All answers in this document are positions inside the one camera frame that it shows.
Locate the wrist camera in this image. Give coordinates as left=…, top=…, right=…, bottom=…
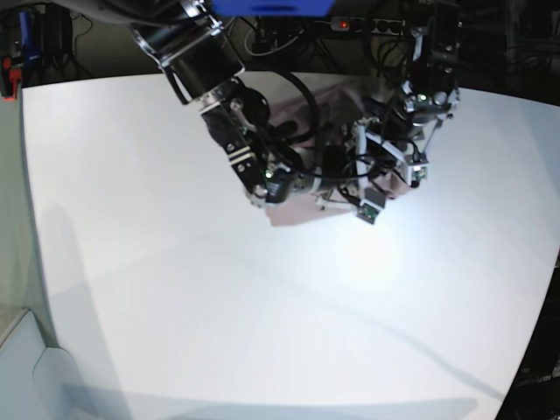
left=356, top=204, right=381, bottom=225
left=405, top=162, right=430, bottom=188

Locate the black power strip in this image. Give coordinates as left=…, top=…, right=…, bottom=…
left=329, top=16, right=405, bottom=36

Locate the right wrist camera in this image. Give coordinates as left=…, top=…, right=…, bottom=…
left=356, top=204, right=381, bottom=225

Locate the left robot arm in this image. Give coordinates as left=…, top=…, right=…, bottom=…
left=352, top=1, right=462, bottom=182

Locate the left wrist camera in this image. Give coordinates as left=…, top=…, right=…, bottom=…
left=405, top=162, right=430, bottom=188

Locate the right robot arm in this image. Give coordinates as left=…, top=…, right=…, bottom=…
left=63, top=1, right=382, bottom=210

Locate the blue box at top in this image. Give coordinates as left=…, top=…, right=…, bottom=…
left=212, top=0, right=334, bottom=18

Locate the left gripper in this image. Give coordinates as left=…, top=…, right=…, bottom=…
left=352, top=112, right=451, bottom=175

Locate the grey side table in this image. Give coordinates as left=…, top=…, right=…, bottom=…
left=1, top=309, right=102, bottom=419

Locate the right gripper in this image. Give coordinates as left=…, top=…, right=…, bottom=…
left=312, top=143, right=389, bottom=213

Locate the mauve t-shirt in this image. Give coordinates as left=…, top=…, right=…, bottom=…
left=265, top=83, right=412, bottom=227

